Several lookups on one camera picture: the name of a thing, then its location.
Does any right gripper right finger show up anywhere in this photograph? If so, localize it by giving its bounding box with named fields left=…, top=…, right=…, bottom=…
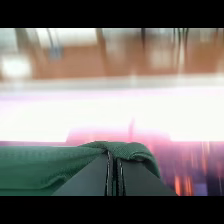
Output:
left=115, top=156, right=178, bottom=197

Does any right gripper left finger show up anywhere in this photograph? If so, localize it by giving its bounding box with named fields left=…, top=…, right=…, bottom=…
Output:
left=52, top=151, right=111, bottom=197

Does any dark green T-shirt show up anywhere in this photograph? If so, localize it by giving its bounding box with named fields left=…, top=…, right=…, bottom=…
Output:
left=0, top=140, right=162, bottom=197

